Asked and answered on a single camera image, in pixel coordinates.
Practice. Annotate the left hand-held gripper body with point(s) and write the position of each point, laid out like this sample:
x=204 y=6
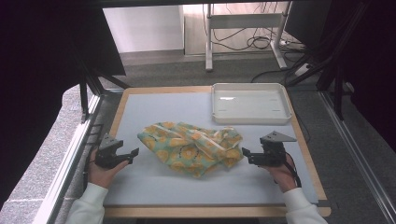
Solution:
x=107 y=155

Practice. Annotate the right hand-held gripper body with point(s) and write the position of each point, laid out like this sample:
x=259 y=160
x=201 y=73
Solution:
x=272 y=154

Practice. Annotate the green bag with orange print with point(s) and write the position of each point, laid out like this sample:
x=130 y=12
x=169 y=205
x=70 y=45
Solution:
x=186 y=149

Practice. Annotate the person's left hand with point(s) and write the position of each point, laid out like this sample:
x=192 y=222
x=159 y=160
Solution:
x=101 y=175

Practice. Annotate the person's right hand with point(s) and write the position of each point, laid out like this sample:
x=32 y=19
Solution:
x=285 y=177

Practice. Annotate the white plastic tray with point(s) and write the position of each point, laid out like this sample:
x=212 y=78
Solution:
x=250 y=104

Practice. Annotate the light blue table mat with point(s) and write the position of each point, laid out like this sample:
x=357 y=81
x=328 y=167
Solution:
x=162 y=109

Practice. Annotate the black metal stand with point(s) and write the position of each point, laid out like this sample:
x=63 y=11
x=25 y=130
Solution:
x=90 y=87
x=333 y=53

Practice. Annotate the white power strip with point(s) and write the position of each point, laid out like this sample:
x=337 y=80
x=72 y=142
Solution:
x=302 y=70

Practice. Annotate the black curtain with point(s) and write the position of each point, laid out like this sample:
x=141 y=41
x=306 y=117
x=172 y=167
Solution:
x=37 y=62
x=370 y=62

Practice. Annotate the white cabinet panel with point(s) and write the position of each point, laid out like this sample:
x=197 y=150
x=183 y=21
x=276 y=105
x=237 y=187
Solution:
x=143 y=28

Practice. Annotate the aluminium rail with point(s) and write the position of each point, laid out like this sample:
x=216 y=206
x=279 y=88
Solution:
x=67 y=168
x=358 y=149

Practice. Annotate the white metal desk frame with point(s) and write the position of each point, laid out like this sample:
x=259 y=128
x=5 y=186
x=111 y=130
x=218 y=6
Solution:
x=246 y=21

